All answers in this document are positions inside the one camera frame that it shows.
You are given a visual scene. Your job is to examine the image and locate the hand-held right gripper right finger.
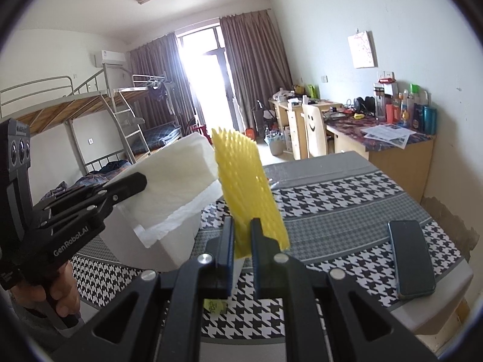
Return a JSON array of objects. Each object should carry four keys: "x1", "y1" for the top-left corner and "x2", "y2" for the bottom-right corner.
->
[{"x1": 251, "y1": 218, "x2": 438, "y2": 362}]

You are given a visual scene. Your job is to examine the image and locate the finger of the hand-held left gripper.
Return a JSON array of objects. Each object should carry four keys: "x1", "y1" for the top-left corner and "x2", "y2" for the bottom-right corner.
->
[{"x1": 32, "y1": 172, "x2": 148, "y2": 230}]

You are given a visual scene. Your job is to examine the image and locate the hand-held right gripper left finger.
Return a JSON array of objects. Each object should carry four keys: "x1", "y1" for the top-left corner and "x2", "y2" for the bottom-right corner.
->
[{"x1": 53, "y1": 217, "x2": 235, "y2": 362}]

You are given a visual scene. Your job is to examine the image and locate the white foam box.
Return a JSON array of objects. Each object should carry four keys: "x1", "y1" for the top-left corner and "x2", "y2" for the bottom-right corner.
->
[{"x1": 99, "y1": 192, "x2": 227, "y2": 274}]

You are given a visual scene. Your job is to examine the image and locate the white foam sheet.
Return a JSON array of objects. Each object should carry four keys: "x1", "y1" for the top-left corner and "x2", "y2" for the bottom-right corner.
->
[{"x1": 107, "y1": 132, "x2": 224, "y2": 249}]

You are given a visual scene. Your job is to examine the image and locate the yellow foam net sleeve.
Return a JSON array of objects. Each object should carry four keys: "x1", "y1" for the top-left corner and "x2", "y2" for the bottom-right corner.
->
[{"x1": 211, "y1": 127, "x2": 291, "y2": 259}]

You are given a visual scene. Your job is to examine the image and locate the person's left hand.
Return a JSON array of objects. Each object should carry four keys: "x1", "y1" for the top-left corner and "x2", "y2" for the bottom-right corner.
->
[{"x1": 11, "y1": 264, "x2": 81, "y2": 317}]

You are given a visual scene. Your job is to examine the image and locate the blue plaid quilt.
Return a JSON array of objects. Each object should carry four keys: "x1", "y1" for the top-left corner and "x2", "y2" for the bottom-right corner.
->
[{"x1": 40, "y1": 160, "x2": 131, "y2": 204}]

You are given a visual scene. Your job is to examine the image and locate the small metal bunk bed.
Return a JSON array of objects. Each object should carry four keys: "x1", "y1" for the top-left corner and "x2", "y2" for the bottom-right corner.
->
[{"x1": 113, "y1": 73, "x2": 182, "y2": 159}]

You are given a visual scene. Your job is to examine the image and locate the grey houndstooth tablecloth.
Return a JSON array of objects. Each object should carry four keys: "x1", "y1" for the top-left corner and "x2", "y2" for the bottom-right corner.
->
[{"x1": 70, "y1": 151, "x2": 474, "y2": 348}]

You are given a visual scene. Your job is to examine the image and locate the large metal bunk bed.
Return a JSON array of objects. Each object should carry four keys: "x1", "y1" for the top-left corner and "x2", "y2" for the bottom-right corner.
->
[{"x1": 0, "y1": 70, "x2": 148, "y2": 197}]

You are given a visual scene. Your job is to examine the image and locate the hanging dark clothes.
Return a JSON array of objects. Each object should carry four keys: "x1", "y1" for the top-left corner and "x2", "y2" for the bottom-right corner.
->
[{"x1": 149, "y1": 81, "x2": 168, "y2": 102}]

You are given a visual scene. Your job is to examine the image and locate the white air conditioner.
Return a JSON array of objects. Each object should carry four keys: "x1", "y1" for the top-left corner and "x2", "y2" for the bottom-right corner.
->
[{"x1": 94, "y1": 50, "x2": 126, "y2": 68}]

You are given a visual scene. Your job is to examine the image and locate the brown curtain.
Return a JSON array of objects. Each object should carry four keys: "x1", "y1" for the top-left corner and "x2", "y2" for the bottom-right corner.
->
[
  {"x1": 128, "y1": 32, "x2": 185, "y2": 136},
  {"x1": 220, "y1": 9, "x2": 294, "y2": 140}
]

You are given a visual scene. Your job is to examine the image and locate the glass balcony door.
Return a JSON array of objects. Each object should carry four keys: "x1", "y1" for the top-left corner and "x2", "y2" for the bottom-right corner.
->
[{"x1": 177, "y1": 26, "x2": 242, "y2": 136}]

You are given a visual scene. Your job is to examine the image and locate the black trolley bag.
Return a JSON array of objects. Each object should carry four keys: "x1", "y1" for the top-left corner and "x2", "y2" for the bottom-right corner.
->
[{"x1": 252, "y1": 100, "x2": 274, "y2": 136}]

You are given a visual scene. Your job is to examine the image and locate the wooden chair with smiley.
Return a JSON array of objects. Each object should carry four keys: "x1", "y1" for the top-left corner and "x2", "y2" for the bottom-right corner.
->
[{"x1": 302, "y1": 103, "x2": 328, "y2": 159}]

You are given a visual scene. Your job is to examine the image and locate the black smartphone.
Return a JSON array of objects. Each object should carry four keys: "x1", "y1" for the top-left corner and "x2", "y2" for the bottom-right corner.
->
[{"x1": 388, "y1": 220, "x2": 436, "y2": 300}]

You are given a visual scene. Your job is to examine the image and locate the long wooden desk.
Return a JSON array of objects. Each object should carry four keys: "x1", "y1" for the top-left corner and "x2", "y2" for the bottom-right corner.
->
[{"x1": 269, "y1": 97, "x2": 434, "y2": 204}]

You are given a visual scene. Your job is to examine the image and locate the printed papers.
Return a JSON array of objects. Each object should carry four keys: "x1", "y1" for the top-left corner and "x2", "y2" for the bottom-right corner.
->
[{"x1": 360, "y1": 124, "x2": 416, "y2": 149}]

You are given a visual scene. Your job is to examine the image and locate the black headphones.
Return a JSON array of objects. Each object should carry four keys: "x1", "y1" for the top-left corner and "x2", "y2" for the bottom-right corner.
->
[{"x1": 354, "y1": 97, "x2": 376, "y2": 116}]

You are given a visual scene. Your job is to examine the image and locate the wall poster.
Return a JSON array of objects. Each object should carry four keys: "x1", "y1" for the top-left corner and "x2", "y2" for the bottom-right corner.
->
[{"x1": 348, "y1": 30, "x2": 378, "y2": 69}]

